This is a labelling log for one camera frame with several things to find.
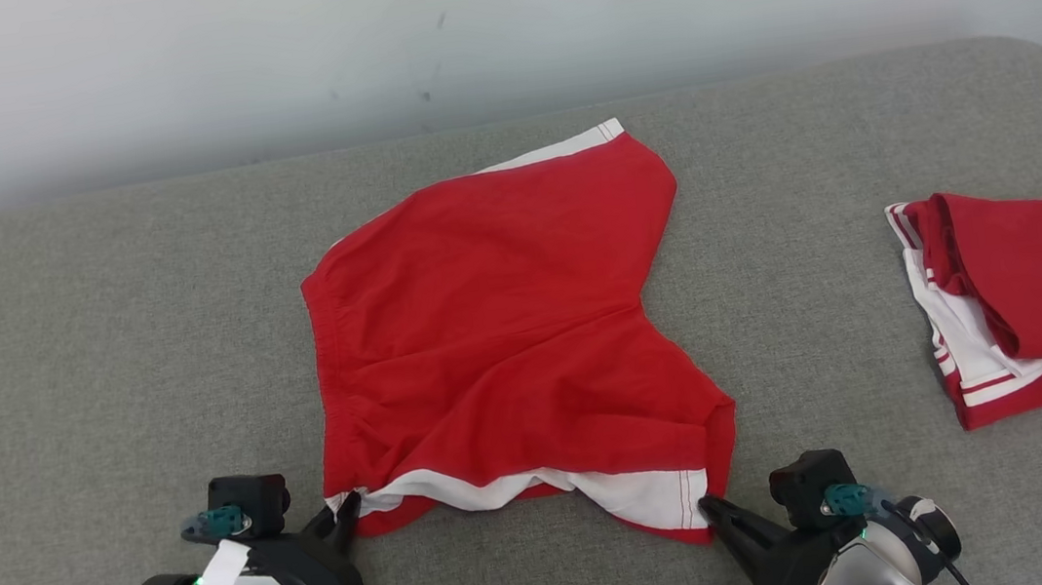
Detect teal right camera cable connector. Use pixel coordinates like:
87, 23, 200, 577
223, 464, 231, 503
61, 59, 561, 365
820, 480, 877, 520

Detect teal left camera cable connector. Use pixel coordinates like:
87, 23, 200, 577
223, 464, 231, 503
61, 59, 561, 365
178, 505, 251, 546

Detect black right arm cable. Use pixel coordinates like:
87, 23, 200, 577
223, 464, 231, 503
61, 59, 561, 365
883, 492, 977, 585

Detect red and white jersey shirt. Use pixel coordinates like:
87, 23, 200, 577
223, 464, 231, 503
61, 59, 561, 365
883, 181, 1042, 439

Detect red shorts with white stripe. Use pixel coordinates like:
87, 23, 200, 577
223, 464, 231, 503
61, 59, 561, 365
285, 108, 753, 585

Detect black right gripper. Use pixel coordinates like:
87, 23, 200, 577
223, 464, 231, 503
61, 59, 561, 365
698, 480, 852, 585

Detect teal camera cable connector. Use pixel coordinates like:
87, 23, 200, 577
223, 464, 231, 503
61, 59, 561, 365
820, 480, 877, 520
178, 505, 251, 546

